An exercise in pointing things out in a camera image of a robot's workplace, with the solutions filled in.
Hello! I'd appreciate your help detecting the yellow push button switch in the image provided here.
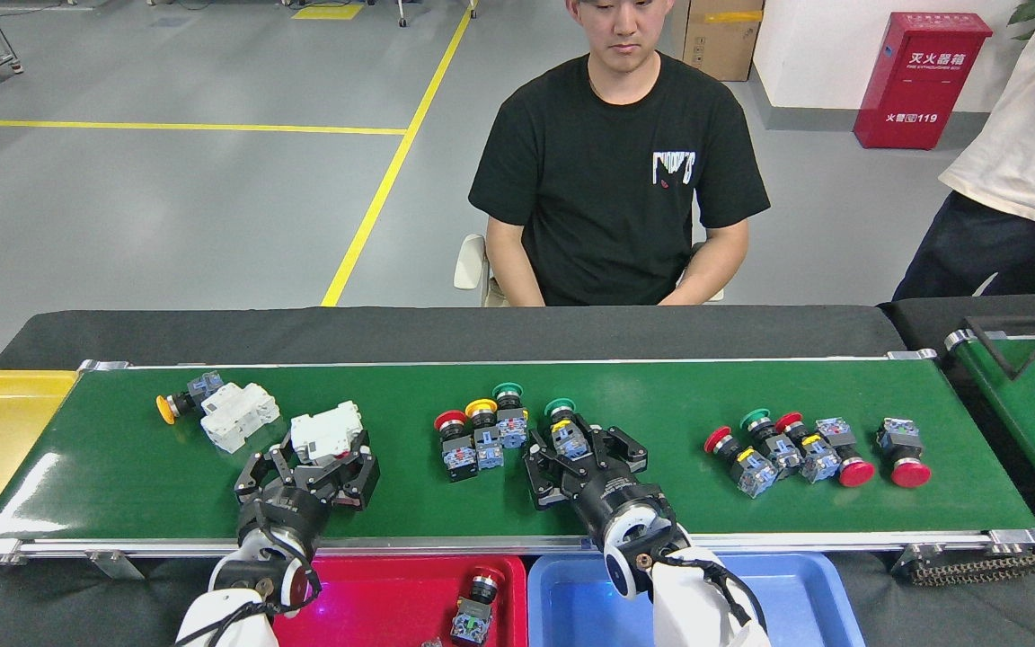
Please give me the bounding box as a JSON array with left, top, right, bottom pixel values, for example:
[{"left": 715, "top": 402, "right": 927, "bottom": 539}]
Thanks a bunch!
[
  {"left": 155, "top": 371, "right": 225, "bottom": 425},
  {"left": 465, "top": 399, "right": 506, "bottom": 471}
]

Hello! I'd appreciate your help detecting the white wheeled stand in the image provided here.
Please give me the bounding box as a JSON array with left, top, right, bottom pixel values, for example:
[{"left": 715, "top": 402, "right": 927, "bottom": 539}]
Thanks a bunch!
[{"left": 396, "top": 0, "right": 480, "bottom": 28}]

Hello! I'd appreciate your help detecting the conveyor drive chain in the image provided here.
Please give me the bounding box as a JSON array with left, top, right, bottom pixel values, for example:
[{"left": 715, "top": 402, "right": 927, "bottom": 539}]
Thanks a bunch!
[{"left": 893, "top": 542, "right": 1035, "bottom": 588}]

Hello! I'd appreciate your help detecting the white circuit breaker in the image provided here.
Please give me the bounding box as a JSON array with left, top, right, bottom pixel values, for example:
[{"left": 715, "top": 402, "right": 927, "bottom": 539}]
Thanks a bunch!
[
  {"left": 200, "top": 382, "right": 281, "bottom": 454},
  {"left": 289, "top": 401, "right": 366, "bottom": 466}
]

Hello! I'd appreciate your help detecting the black guide frame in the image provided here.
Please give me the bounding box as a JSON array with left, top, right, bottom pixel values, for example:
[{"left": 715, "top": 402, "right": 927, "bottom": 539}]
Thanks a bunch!
[{"left": 967, "top": 310, "right": 1035, "bottom": 380}]

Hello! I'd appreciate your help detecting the blue plastic tray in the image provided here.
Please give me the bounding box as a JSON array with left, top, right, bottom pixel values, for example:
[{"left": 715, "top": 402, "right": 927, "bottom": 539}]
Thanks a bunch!
[{"left": 526, "top": 553, "right": 867, "bottom": 647}]

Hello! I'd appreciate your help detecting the cardboard box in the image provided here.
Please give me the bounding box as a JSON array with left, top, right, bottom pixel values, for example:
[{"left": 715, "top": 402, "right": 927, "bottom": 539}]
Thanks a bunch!
[{"left": 668, "top": 0, "right": 765, "bottom": 83}]

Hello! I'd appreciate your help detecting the grey office chair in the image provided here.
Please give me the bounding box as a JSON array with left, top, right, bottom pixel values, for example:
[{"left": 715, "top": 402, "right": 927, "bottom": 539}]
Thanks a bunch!
[{"left": 453, "top": 193, "right": 725, "bottom": 308}]

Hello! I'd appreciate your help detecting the red push button switch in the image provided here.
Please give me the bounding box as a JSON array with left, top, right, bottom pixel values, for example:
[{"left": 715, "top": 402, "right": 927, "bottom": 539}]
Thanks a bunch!
[
  {"left": 876, "top": 417, "right": 933, "bottom": 490},
  {"left": 434, "top": 410, "right": 480, "bottom": 483},
  {"left": 816, "top": 417, "right": 876, "bottom": 489},
  {"left": 703, "top": 426, "right": 779, "bottom": 499},
  {"left": 450, "top": 566, "right": 505, "bottom": 646},
  {"left": 774, "top": 412, "right": 842, "bottom": 484}
]

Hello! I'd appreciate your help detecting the red fire extinguisher box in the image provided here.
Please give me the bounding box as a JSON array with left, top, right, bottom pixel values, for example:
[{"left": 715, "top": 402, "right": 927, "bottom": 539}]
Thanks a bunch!
[{"left": 853, "top": 12, "right": 994, "bottom": 151}]

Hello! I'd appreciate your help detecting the red plastic tray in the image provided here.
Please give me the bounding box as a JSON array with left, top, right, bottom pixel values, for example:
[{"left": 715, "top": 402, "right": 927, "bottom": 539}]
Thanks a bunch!
[{"left": 270, "top": 554, "right": 529, "bottom": 647}]

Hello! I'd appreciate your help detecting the seated person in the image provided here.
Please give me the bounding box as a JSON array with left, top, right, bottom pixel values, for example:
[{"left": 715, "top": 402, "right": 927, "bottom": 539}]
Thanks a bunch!
[{"left": 468, "top": 0, "right": 772, "bottom": 308}]

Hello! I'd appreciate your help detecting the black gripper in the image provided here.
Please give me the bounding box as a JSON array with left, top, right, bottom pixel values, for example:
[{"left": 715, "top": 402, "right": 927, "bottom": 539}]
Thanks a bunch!
[
  {"left": 234, "top": 430, "right": 382, "bottom": 554},
  {"left": 522, "top": 422, "right": 669, "bottom": 547}
]

